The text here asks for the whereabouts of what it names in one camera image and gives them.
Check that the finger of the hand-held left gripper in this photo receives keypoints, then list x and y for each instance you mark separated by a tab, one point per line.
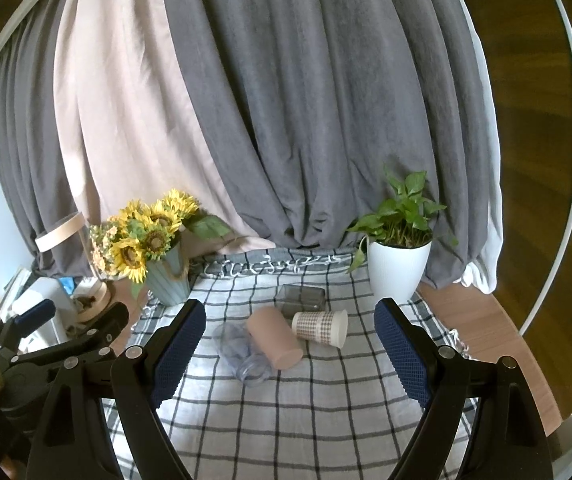
99	331
35	313

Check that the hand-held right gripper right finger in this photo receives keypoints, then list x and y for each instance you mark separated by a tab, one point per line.
402	352

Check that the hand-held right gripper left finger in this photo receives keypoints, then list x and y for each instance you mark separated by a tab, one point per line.
179	352

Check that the clear plastic cup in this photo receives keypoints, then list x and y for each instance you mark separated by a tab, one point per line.
248	367

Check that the checked paper cup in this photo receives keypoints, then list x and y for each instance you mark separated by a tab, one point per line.
317	326

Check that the pink cup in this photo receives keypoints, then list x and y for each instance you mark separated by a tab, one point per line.
272	336

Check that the grey translucent cup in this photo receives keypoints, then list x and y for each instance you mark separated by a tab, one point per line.
302	298

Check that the white box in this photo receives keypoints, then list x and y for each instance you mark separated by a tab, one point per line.
40	292

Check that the teal ribbed vase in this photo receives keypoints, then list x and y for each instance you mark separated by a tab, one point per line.
168	284

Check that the pale dried flower bunch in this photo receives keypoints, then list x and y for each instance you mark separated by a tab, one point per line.
101	252

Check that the green plant in white pot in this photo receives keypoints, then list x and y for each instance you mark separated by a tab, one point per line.
397	270

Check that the sunflower bouquet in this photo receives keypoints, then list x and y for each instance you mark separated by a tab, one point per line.
151	239

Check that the checked tablecloth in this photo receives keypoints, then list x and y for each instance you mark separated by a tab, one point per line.
291	425

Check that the grey curtain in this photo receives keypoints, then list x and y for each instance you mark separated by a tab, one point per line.
326	110
20	160

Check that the white sheer curtain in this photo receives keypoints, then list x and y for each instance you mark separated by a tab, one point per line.
488	200

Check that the beige curtain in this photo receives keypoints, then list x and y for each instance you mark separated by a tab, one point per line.
125	125

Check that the white curtain rail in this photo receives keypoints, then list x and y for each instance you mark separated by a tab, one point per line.
30	7

